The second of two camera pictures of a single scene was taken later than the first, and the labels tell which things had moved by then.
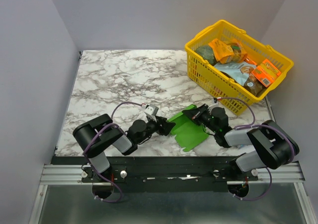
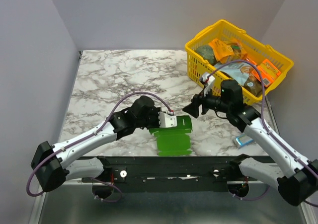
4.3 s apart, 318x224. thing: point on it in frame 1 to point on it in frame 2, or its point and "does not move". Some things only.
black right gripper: x=198 y=113 to x=202 y=105
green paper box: x=188 y=134 to x=174 y=141
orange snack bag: x=231 y=51 does not move
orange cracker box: x=266 y=73 does not move
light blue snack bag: x=240 y=71 does not move
